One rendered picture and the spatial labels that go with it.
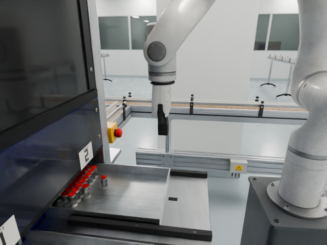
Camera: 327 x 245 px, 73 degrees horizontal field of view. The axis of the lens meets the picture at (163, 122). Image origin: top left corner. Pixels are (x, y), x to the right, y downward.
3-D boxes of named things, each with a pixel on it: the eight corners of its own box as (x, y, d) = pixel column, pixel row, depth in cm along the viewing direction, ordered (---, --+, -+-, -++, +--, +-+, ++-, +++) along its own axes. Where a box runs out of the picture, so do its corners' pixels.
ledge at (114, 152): (81, 163, 98) (81, 159, 97) (94, 149, 110) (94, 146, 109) (112, 165, 96) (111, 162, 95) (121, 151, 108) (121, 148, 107)
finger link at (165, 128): (157, 114, 71) (158, 134, 73) (155, 118, 68) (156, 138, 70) (167, 115, 70) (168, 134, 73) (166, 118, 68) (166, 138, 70)
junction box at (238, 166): (229, 172, 164) (230, 162, 160) (228, 169, 168) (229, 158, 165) (246, 174, 162) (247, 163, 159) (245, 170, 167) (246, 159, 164)
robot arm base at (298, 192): (310, 183, 84) (322, 138, 78) (345, 221, 66) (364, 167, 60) (259, 181, 86) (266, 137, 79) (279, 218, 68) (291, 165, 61)
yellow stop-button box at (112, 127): (96, 142, 95) (94, 127, 92) (103, 136, 101) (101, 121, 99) (113, 144, 94) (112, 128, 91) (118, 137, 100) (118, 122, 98)
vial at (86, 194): (82, 199, 73) (80, 187, 71) (85, 194, 75) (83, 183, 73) (88, 199, 72) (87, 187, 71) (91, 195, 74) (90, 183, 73)
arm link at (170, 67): (175, 73, 61) (176, 69, 70) (175, 20, 56) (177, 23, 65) (145, 73, 62) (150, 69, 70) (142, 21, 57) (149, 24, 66)
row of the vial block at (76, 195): (68, 207, 69) (66, 195, 67) (93, 175, 85) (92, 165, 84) (75, 208, 68) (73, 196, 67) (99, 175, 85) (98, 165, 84)
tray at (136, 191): (45, 216, 66) (43, 206, 64) (86, 169, 90) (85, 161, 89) (159, 229, 61) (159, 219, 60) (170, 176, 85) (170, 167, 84)
